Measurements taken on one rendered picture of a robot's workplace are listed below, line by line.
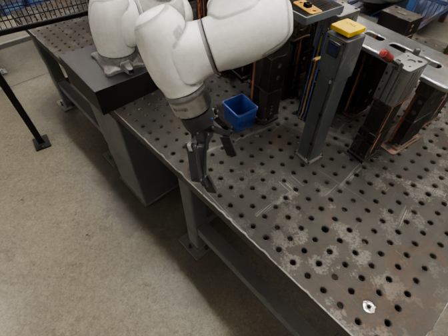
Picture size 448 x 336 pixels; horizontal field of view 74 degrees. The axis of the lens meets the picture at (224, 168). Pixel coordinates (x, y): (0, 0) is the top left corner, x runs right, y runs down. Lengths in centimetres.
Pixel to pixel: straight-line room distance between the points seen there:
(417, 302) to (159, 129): 97
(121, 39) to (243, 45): 79
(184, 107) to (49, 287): 134
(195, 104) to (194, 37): 13
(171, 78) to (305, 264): 59
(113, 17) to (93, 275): 119
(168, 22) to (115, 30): 71
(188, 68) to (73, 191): 158
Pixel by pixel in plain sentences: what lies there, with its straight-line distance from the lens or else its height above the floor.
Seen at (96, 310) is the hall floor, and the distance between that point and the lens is 165.
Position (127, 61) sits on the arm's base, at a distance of 134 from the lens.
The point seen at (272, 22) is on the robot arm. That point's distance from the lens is 58.
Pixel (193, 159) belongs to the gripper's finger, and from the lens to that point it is 68.
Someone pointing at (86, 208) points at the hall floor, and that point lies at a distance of 194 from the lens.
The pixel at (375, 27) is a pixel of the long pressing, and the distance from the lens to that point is 130.
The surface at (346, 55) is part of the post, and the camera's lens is 84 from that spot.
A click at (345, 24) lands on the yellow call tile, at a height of 116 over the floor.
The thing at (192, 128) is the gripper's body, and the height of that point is 104.
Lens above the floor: 148
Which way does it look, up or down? 50 degrees down
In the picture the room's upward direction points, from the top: straight up
